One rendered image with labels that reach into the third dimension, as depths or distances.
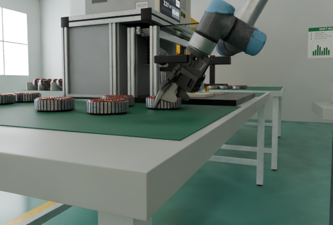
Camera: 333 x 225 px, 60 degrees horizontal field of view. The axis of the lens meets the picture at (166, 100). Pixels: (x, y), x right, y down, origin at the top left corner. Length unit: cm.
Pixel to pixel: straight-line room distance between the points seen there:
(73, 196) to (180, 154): 14
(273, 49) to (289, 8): 89
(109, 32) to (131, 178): 97
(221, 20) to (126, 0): 63
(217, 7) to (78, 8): 484
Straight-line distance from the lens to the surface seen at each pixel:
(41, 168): 37
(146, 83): 141
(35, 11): 953
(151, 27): 115
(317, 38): 662
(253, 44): 86
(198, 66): 85
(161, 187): 33
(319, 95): 658
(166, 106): 87
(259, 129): 240
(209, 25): 84
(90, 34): 130
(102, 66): 125
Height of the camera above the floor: 84
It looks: 4 degrees down
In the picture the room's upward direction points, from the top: straight up
